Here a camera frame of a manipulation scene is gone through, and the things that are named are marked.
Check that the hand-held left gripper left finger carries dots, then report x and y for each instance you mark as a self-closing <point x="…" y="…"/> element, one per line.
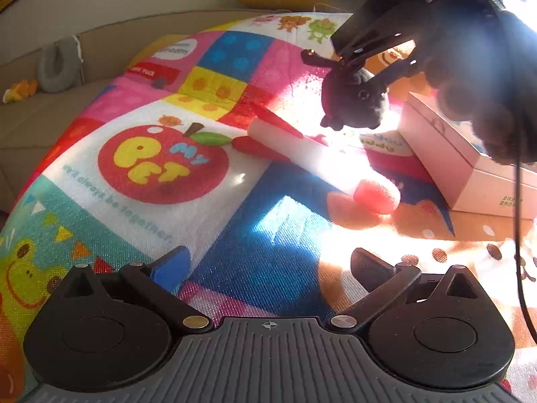
<point x="172" y="270"/>

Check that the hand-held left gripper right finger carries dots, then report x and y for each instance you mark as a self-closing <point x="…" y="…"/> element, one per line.
<point x="371" y="269"/>

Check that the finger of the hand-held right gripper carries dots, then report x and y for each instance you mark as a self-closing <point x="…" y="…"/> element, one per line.
<point x="398" y="73"/>
<point x="356" y="37"/>

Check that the black plush toy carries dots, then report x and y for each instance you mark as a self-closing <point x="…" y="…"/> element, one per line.
<point x="356" y="100"/>

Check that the pink cardboard box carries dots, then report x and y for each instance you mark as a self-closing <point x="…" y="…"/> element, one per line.
<point x="440" y="155"/>

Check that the white and red rocket toy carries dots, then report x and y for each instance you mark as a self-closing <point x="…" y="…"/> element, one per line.
<point x="268" y="134"/>

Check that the colourful printed blanket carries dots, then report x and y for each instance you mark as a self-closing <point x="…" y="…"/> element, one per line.
<point x="147" y="92"/>

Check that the beige sofa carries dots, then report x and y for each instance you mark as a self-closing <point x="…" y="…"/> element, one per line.
<point x="25" y="126"/>

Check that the grey neck pillow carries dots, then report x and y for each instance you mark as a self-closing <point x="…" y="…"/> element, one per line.
<point x="54" y="79"/>

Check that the orange plush toy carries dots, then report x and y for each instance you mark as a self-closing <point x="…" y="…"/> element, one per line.
<point x="21" y="91"/>

